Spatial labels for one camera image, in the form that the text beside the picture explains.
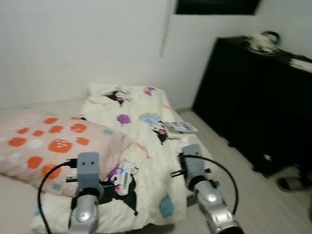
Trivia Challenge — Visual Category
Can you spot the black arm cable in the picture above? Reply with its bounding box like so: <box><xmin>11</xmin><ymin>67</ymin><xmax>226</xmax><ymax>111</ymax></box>
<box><xmin>37</xmin><ymin>160</ymin><xmax>79</xmax><ymax>234</ymax></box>
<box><xmin>183</xmin><ymin>154</ymin><xmax>239</xmax><ymax>215</ymax></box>

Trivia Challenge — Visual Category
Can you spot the beige mattress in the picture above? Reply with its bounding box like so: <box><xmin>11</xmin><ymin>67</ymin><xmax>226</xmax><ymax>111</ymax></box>
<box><xmin>0</xmin><ymin>99</ymin><xmax>91</xmax><ymax>234</ymax></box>

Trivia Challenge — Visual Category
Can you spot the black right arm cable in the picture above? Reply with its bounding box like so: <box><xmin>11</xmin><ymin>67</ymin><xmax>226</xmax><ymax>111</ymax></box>
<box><xmin>183</xmin><ymin>154</ymin><xmax>239</xmax><ymax>215</ymax></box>

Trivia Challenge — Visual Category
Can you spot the cream cartoon print blanket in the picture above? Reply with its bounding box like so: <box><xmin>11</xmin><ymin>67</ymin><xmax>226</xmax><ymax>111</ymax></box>
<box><xmin>30</xmin><ymin>83</ymin><xmax>220</xmax><ymax>234</ymax></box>

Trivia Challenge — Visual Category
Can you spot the dark window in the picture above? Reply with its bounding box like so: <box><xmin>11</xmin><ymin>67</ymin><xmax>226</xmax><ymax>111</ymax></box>
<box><xmin>175</xmin><ymin>0</ymin><xmax>261</xmax><ymax>15</ymax></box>

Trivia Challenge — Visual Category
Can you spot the black dresser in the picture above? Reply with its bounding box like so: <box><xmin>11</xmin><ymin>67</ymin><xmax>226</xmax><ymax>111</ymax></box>
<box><xmin>193</xmin><ymin>36</ymin><xmax>312</xmax><ymax>177</ymax></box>

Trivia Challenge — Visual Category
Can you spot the white cloth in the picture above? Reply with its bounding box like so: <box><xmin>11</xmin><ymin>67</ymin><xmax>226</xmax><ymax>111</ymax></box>
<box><xmin>288</xmin><ymin>55</ymin><xmax>312</xmax><ymax>74</ymax></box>

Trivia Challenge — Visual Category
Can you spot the white printed card pack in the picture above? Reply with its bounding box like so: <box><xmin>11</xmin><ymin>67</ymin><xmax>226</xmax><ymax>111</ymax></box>
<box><xmin>162</xmin><ymin>120</ymin><xmax>199</xmax><ymax>135</ymax></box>

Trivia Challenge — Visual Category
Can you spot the white fluffy bag black handle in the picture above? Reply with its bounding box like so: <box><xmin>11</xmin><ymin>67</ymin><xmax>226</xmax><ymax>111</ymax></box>
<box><xmin>246</xmin><ymin>30</ymin><xmax>282</xmax><ymax>54</ymax></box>

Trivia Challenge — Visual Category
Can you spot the dark slipper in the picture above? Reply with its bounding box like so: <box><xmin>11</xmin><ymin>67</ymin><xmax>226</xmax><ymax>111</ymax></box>
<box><xmin>277</xmin><ymin>175</ymin><xmax>309</xmax><ymax>192</ymax></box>

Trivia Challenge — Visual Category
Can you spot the hanging blind cord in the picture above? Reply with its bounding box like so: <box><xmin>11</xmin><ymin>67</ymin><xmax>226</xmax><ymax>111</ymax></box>
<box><xmin>160</xmin><ymin>0</ymin><xmax>174</xmax><ymax>58</ymax></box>

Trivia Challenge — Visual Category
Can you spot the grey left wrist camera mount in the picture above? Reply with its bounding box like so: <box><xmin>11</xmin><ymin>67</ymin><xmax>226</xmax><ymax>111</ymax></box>
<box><xmin>78</xmin><ymin>152</ymin><xmax>101</xmax><ymax>188</ymax></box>

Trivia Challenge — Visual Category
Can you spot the pink pillow with orange prints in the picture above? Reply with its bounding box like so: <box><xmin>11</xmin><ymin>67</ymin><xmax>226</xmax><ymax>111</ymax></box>
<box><xmin>0</xmin><ymin>108</ymin><xmax>133</xmax><ymax>197</ymax></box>

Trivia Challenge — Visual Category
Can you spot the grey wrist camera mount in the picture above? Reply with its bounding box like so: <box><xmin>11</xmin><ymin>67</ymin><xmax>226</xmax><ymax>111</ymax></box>
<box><xmin>180</xmin><ymin>143</ymin><xmax>206</xmax><ymax>186</ymax></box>
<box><xmin>78</xmin><ymin>152</ymin><xmax>101</xmax><ymax>188</ymax></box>

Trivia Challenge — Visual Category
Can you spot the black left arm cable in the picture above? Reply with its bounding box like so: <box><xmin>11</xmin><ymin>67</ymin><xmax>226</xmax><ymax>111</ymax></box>
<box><xmin>37</xmin><ymin>160</ymin><xmax>79</xmax><ymax>234</ymax></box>

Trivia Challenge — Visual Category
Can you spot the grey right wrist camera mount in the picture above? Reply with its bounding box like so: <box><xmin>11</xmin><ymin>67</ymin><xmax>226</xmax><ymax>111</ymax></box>
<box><xmin>180</xmin><ymin>143</ymin><xmax>206</xmax><ymax>186</ymax></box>

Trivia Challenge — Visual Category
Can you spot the white device with green stripe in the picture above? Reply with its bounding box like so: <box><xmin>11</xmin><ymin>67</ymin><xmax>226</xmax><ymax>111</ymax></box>
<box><xmin>116</xmin><ymin>163</ymin><xmax>139</xmax><ymax>195</ymax></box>

